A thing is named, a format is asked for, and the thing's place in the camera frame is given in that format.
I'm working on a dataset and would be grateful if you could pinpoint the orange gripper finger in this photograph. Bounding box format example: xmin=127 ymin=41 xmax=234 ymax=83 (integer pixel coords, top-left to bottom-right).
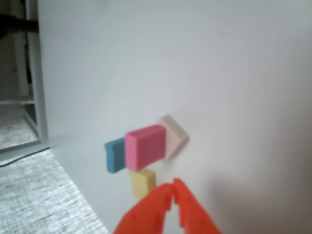
xmin=172 ymin=177 xmax=223 ymax=234
xmin=112 ymin=182 xmax=174 ymax=234

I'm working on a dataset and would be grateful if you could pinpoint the pink foam cuboid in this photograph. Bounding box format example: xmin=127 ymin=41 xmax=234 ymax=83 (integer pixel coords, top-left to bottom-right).
xmin=125 ymin=124 xmax=167 ymax=171

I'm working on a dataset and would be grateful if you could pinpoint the yellow foam cuboid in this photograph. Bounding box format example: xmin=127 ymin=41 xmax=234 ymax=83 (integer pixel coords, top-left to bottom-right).
xmin=131 ymin=169 xmax=156 ymax=200

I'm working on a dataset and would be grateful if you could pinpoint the blue foam cuboid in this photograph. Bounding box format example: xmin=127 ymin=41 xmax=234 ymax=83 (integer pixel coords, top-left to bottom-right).
xmin=104 ymin=136 xmax=127 ymax=174

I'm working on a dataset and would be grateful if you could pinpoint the cream white foam cuboid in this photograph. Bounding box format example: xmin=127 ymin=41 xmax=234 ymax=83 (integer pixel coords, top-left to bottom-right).
xmin=157 ymin=114 xmax=190 ymax=163

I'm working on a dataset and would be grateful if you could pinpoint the grey woven curtain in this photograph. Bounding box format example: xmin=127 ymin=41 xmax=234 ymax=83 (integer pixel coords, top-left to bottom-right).
xmin=0 ymin=117 xmax=109 ymax=234

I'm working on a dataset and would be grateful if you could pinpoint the black horizontal bar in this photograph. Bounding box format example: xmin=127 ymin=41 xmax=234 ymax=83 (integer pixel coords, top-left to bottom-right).
xmin=0 ymin=12 xmax=39 ymax=37

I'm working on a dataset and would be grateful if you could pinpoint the thin black cable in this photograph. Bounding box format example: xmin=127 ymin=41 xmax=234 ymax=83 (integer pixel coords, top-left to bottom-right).
xmin=0 ymin=146 xmax=50 ymax=167

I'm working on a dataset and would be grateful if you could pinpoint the white metal shelf frame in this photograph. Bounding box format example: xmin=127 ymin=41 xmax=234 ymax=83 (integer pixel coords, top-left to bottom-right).
xmin=0 ymin=0 xmax=51 ymax=153

